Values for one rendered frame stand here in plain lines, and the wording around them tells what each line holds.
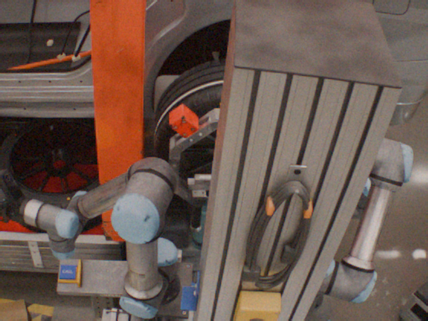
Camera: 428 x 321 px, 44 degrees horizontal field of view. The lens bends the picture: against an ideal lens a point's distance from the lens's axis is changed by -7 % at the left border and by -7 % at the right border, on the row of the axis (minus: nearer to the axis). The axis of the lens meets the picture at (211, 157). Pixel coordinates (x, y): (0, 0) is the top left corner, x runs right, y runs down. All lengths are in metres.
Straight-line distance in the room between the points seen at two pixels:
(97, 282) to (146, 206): 1.11
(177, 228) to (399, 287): 1.29
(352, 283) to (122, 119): 0.92
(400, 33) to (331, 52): 1.66
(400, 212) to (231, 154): 2.69
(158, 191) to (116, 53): 0.53
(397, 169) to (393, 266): 1.53
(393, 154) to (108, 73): 0.91
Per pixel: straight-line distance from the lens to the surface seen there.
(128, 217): 1.33
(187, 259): 2.83
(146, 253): 1.48
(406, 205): 3.57
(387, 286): 3.15
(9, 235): 2.67
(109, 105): 1.86
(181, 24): 2.28
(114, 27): 1.68
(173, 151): 2.16
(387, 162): 1.76
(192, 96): 2.14
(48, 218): 1.59
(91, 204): 1.65
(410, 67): 2.63
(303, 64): 0.81
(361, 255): 1.80
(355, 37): 0.90
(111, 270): 2.42
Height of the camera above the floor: 2.48
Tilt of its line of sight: 45 degrees down
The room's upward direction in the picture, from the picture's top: 7 degrees clockwise
